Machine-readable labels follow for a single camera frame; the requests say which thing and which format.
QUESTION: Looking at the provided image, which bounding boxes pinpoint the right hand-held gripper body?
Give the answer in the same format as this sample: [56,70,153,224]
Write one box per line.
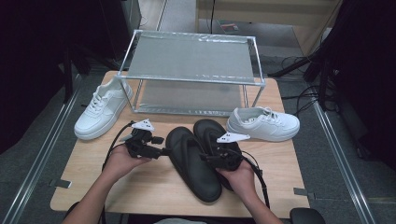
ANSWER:
[205,132,251,173]

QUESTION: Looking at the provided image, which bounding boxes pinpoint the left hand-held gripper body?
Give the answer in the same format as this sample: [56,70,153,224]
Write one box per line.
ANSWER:
[120,119,157,160]

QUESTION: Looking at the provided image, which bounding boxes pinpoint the black slipper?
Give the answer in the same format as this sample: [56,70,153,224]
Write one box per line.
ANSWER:
[192,119,248,191]
[165,126,223,203]

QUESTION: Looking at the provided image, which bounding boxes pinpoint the white sneaker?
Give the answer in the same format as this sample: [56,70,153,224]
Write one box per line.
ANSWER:
[73,77,134,141]
[226,105,301,143]

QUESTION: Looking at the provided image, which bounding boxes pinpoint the silver metal shoe rack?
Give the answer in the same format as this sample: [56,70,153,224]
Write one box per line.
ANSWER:
[115,29,267,118]

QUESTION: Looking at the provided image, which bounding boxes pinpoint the person's left hand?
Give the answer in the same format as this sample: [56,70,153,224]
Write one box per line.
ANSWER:
[104,144,152,185]

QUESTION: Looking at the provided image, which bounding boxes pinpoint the person's right hand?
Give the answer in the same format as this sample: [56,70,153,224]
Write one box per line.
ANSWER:
[217,160,260,202]

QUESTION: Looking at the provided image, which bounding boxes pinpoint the person's grey clothing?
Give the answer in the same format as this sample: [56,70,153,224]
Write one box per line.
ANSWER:
[154,217,208,224]

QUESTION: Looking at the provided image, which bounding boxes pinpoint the grey tape piece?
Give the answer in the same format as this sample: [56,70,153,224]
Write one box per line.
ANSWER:
[49,177,73,189]
[293,187,316,201]

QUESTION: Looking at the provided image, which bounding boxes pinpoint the black metal stand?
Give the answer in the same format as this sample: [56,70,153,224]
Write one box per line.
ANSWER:
[63,46,75,105]

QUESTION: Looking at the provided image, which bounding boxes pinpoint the black stand leg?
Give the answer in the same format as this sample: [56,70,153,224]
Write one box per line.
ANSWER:
[267,56,316,78]

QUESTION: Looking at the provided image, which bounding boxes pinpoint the red label item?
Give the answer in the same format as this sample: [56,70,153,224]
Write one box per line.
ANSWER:
[219,21,241,33]

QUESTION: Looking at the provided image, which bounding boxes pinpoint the black curtain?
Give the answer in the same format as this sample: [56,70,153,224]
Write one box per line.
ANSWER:
[0,0,143,155]
[306,0,396,171]

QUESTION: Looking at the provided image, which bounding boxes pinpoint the wooden cabinet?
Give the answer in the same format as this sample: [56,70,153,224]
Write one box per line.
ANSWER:
[195,0,344,57]

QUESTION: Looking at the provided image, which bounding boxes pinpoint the left hand-held gripper black cable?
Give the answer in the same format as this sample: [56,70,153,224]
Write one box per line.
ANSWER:
[100,120,137,224]

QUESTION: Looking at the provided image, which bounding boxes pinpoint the hand-held gripper black cable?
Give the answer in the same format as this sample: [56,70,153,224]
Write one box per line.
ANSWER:
[239,149,271,210]
[100,120,137,224]

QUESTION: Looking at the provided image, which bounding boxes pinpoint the right hand-held gripper black cable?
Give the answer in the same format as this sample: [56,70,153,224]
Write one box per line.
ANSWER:
[239,149,271,210]

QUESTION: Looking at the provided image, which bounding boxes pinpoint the black floor cables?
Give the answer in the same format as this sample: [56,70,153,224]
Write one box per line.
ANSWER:
[280,55,331,118]

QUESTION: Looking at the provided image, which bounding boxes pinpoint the metal floor rail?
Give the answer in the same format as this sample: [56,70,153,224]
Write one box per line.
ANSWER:
[0,74,86,224]
[312,101,378,224]

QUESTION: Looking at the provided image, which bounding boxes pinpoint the black hanging cable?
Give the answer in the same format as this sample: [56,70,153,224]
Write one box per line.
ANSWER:
[210,0,217,35]

